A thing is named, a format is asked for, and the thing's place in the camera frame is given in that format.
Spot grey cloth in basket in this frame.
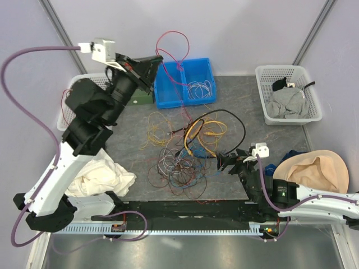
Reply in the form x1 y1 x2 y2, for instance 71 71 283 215
266 87 309 119

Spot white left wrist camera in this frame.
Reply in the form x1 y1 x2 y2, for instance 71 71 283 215
78 38 116 64

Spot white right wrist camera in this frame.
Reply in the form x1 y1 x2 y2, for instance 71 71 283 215
250 142 270 161

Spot blue cloth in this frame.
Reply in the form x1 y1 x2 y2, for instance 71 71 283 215
264 150 300 177

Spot white right perforated basket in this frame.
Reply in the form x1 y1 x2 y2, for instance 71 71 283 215
255 65 323 126

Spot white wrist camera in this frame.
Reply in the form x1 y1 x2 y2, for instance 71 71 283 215
250 142 270 161
78 38 116 64

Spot white slotted cable duct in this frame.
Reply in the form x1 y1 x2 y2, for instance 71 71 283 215
57 222 263 236

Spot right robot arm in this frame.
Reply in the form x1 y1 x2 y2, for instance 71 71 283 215
216 146 358 230

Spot beige bucket hat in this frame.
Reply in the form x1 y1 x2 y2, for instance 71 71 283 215
273 150 349 193

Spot white wires in blue bin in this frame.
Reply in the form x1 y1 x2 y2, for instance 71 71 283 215
187 80 215 99

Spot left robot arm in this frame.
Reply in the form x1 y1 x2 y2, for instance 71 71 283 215
13 54 163 233

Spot white left perforated basket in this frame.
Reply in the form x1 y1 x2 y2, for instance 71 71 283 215
57 73 108 132

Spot white perforated basket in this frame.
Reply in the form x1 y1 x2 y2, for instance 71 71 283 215
255 65 323 126
57 73 108 132

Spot green plastic box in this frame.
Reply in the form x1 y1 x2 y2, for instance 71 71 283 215
127 89 154 105

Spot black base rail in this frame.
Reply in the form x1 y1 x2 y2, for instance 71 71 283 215
91 200 279 229

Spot white cloth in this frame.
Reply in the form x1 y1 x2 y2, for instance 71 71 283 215
65 159 136 197

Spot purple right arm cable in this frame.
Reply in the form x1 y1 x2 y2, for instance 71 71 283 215
256 156 359 244

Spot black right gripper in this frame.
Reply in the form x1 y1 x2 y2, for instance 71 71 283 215
214 149 259 188

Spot blue plastic divided bin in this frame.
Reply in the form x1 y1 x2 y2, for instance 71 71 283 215
154 58 217 109

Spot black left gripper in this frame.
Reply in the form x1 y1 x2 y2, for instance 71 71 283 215
102 52 164 124

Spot thin yellow wire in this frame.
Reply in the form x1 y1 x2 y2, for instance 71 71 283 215
139 104 218 151

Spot thin brown wire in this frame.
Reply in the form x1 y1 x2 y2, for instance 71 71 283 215
148 148 208 200

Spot red cables in basket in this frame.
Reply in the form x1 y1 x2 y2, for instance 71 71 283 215
61 89 75 127

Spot black item in basket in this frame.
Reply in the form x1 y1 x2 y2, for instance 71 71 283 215
272 77 287 92

